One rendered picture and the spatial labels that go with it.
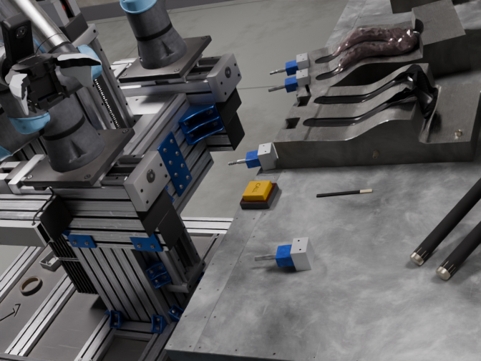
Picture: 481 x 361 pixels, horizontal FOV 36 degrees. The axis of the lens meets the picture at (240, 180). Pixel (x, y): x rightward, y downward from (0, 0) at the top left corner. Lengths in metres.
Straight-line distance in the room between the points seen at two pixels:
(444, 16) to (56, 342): 1.71
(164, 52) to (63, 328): 1.13
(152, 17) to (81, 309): 1.18
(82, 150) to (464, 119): 0.94
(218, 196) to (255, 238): 1.65
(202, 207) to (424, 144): 1.75
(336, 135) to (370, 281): 0.47
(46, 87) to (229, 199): 2.12
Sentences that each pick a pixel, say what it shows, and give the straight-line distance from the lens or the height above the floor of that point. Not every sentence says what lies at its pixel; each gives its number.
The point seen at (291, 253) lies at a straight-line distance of 1.62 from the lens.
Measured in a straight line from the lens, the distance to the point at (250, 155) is 2.01.
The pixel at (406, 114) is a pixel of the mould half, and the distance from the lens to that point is 1.81.
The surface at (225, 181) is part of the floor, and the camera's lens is 3.51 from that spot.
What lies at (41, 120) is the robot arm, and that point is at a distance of 1.54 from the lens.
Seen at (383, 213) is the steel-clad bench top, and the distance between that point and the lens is 1.74.
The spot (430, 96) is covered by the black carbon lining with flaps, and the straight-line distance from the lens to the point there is 1.96.
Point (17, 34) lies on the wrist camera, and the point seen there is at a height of 1.52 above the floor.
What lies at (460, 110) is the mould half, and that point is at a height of 0.86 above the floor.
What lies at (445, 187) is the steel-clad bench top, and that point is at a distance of 1.77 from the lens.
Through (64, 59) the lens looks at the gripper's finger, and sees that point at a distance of 1.32.
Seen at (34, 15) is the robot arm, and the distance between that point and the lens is 1.61.
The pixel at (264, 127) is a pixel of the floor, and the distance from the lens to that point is 3.80.
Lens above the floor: 1.89
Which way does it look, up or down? 33 degrees down
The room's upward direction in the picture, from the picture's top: 22 degrees counter-clockwise
